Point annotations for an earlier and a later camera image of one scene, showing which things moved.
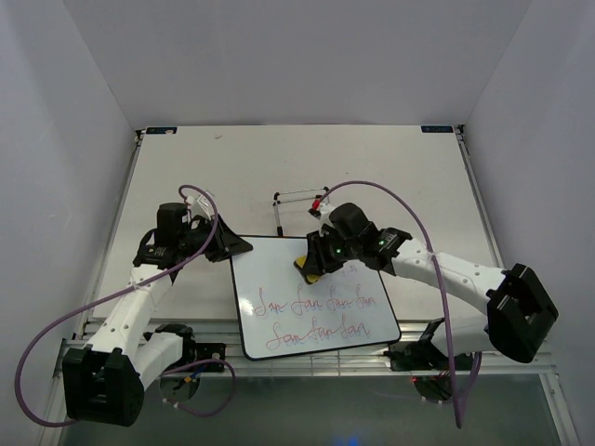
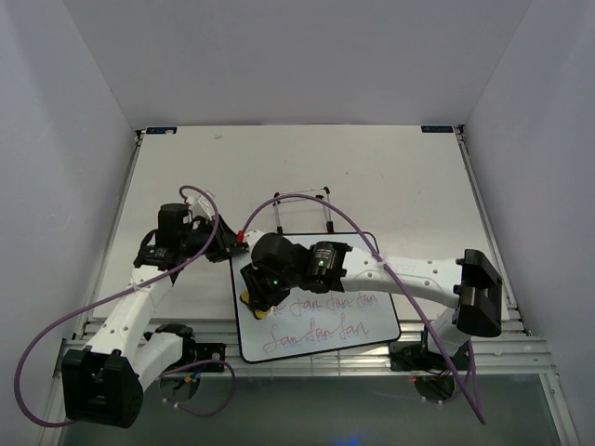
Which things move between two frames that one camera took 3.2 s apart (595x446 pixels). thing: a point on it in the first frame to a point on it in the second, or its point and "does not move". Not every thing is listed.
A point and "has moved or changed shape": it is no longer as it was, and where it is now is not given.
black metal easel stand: (276, 203) does not move
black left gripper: (227, 242) does not move
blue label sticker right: (437, 128) does not move
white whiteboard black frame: (283, 315) does not move
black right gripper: (317, 261) to (260, 298)
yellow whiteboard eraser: (300, 260) has moved or changed shape
